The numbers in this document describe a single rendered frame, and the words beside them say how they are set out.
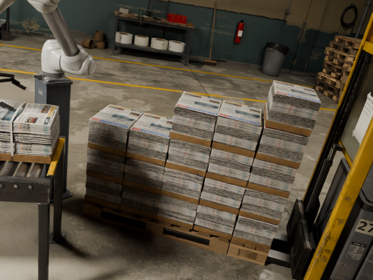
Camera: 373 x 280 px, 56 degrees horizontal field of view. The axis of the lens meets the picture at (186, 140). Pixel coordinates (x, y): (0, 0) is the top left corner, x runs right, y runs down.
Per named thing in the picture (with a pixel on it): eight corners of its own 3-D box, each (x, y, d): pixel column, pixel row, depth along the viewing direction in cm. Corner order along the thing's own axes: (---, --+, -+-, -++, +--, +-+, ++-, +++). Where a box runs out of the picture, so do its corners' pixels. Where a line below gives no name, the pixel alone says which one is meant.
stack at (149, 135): (101, 190, 312) (110, 103, 278) (230, 225, 299) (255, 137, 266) (81, 215, 276) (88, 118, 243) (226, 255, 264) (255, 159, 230)
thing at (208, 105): (184, 92, 260) (184, 90, 260) (221, 100, 258) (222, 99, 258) (174, 106, 227) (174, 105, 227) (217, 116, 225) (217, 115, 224)
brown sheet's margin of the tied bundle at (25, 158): (59, 140, 212) (59, 134, 210) (50, 164, 186) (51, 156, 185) (30, 138, 208) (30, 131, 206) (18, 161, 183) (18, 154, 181)
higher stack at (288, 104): (230, 225, 299) (271, 78, 247) (264, 234, 296) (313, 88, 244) (225, 255, 265) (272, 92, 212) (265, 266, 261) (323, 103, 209)
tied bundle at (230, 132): (216, 128, 269) (223, 100, 259) (254, 138, 265) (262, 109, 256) (210, 148, 234) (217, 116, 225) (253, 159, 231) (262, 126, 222)
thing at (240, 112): (223, 100, 259) (223, 99, 259) (261, 109, 256) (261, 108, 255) (217, 116, 225) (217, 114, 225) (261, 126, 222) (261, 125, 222)
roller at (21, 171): (35, 134, 212) (32, 141, 214) (15, 175, 171) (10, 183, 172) (43, 138, 214) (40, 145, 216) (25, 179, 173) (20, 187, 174)
